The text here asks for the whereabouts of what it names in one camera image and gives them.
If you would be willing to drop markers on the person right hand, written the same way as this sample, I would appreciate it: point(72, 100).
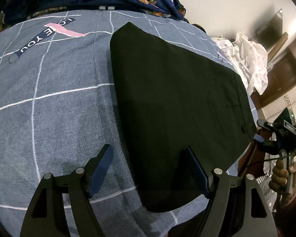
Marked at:
point(279, 180)

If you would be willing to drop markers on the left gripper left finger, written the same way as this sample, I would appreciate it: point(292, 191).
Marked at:
point(45, 215)

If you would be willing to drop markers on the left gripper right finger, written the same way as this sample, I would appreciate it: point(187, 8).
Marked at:
point(236, 206)

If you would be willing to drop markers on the wooden board leaning on wall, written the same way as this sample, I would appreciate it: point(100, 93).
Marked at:
point(277, 47)

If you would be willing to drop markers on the white patterned crumpled sheet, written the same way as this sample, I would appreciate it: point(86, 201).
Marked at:
point(249, 60)

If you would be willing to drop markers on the black pants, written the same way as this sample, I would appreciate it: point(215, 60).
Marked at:
point(180, 116)

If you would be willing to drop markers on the blue grid bed sheet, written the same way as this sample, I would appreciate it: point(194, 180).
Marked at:
point(56, 111)

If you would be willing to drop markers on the wall mounted television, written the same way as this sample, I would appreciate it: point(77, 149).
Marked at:
point(269, 33)

